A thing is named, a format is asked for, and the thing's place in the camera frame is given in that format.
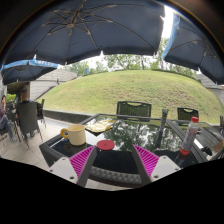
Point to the yellowish cloth on table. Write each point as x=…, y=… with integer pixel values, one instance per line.
x=100, y=126

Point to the blue patio umbrella left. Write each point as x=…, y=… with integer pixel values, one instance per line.
x=26, y=70

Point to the red round bottle cap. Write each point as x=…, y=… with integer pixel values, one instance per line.
x=105, y=145

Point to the glass top wicker table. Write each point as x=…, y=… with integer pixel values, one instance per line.
x=117, y=166

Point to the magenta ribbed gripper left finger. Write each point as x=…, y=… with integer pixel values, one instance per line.
x=75, y=169

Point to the person at far left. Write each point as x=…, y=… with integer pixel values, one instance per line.
x=4, y=122

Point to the dark wicker chair centre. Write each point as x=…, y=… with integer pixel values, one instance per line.
x=134, y=108

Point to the dark blue patio umbrella centre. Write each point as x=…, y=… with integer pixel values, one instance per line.
x=68, y=31

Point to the dark blue patio umbrella right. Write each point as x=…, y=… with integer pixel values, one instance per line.
x=188, y=47

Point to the dark blue patio umbrella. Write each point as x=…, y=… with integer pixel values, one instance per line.
x=188, y=47
x=68, y=31

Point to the seated person in black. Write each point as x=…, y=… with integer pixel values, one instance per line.
x=24, y=99

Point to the dark chair left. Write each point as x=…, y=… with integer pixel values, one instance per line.
x=28, y=118

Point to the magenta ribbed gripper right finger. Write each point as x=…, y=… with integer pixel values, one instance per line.
x=152, y=167

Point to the dark wicker chair right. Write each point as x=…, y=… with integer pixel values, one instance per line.
x=185, y=114

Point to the cream mug with yellow handle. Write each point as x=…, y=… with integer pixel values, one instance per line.
x=75, y=133

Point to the clear plastic bottle red cap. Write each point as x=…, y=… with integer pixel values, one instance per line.
x=188, y=141

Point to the dark wicker chair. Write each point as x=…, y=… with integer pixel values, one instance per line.
x=134, y=108
x=185, y=114

